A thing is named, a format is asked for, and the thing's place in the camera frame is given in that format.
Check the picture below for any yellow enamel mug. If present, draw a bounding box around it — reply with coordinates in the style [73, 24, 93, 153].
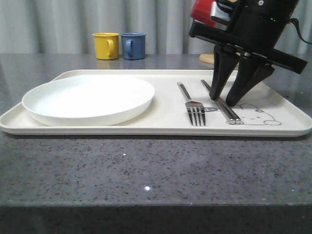
[92, 32, 119, 60]

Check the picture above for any white round plate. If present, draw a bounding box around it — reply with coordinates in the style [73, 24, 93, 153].
[22, 75, 155, 126]

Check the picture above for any red enamel mug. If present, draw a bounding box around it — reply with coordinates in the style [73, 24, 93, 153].
[191, 0, 216, 27]

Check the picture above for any wooden mug tree stand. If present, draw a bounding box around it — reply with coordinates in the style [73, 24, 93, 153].
[199, 52, 215, 64]

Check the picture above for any black cable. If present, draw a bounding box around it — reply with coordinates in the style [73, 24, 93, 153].
[288, 18, 312, 45]

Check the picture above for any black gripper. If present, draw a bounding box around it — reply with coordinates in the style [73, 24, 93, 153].
[189, 0, 307, 106]

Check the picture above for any steel fork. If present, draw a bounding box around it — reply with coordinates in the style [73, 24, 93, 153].
[177, 82, 206, 127]

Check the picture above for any blue enamel mug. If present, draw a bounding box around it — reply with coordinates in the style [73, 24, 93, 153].
[120, 33, 146, 60]

